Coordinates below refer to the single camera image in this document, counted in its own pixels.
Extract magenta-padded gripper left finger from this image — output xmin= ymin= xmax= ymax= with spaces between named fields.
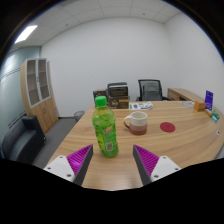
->
xmin=43 ymin=143 xmax=94 ymax=187

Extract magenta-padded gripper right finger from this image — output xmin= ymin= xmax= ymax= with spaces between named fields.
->
xmin=132 ymin=144 xmax=182 ymax=186

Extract green drink bottle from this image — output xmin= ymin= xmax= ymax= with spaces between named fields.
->
xmin=91 ymin=95 xmax=119 ymax=159

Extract white and brown mug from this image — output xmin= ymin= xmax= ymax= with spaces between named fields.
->
xmin=123 ymin=111 xmax=149 ymax=136

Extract flat round red coaster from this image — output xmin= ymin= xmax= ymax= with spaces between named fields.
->
xmin=159 ymin=121 xmax=176 ymax=133

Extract grey waste bin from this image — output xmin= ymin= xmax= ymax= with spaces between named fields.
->
xmin=73 ymin=110 xmax=86 ymax=123

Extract printed paper sheet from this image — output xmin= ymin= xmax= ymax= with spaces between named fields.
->
xmin=128 ymin=101 xmax=154 ymax=111

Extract black leather armchair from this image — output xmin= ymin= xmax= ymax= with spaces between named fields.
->
xmin=0 ymin=114 xmax=46 ymax=165

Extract wooden shelf cabinet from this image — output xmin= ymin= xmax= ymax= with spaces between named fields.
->
xmin=19 ymin=58 xmax=59 ymax=134

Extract round printed white mat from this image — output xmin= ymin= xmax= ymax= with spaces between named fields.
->
xmin=181 ymin=100 xmax=195 ymax=109

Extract black mesh office chair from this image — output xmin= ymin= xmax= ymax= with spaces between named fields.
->
xmin=135 ymin=78 xmax=169 ymax=102

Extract wooden side desk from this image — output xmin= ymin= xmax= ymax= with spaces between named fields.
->
xmin=166 ymin=87 xmax=204 ymax=103

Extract small wooden box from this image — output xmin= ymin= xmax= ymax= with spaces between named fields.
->
xmin=193 ymin=100 xmax=207 ymax=112

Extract small tan packet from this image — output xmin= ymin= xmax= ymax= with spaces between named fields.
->
xmin=203 ymin=108 xmax=214 ymax=118

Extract black box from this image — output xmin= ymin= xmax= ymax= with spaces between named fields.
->
xmin=107 ymin=82 xmax=129 ymax=98

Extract small green box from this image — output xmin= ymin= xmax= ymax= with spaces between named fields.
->
xmin=211 ymin=109 xmax=221 ymax=120

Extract purple standing card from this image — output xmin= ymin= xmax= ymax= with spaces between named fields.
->
xmin=204 ymin=90 xmax=214 ymax=111

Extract rectangular ceiling light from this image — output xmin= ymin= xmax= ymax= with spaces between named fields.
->
xmin=14 ymin=24 xmax=39 ymax=45

